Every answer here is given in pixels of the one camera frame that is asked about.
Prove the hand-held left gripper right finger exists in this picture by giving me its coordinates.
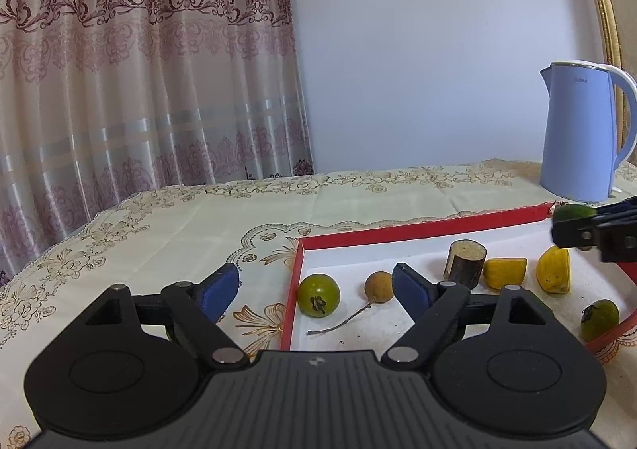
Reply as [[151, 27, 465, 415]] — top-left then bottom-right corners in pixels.
[[382, 263, 555, 370]]

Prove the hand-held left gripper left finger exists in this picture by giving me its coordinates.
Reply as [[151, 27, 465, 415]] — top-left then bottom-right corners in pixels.
[[74, 263, 248, 370]]

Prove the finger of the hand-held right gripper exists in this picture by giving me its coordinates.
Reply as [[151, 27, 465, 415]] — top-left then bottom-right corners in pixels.
[[592, 196, 637, 225], [551, 217, 637, 263]]

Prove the green cucumber piece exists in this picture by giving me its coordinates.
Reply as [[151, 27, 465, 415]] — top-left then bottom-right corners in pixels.
[[553, 204, 598, 225]]

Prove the brown longan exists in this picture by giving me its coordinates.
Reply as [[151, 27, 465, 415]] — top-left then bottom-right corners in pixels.
[[364, 271, 396, 303]]

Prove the large yellow pepper piece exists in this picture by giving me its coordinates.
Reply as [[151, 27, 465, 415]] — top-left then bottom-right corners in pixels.
[[536, 246, 571, 294]]

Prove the red cardboard box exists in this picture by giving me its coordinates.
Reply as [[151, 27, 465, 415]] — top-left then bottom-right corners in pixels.
[[280, 201, 637, 355]]

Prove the notched purple eggplant piece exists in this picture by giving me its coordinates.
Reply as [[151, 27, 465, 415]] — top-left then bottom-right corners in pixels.
[[444, 240, 487, 289]]

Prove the small yellow pepper piece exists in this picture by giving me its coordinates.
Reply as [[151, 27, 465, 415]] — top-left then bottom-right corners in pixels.
[[484, 257, 527, 290]]

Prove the green tomato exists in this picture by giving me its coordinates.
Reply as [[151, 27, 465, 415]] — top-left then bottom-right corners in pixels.
[[580, 300, 621, 343], [297, 274, 341, 318]]

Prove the thin brown twig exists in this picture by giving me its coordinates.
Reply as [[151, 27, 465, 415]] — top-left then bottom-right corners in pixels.
[[307, 302, 373, 335]]

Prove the light blue electric kettle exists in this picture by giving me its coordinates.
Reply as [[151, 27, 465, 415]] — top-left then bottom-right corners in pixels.
[[540, 61, 637, 204]]

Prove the pink floral curtain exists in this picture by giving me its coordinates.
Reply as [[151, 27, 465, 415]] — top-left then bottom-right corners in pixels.
[[0, 0, 315, 288]]

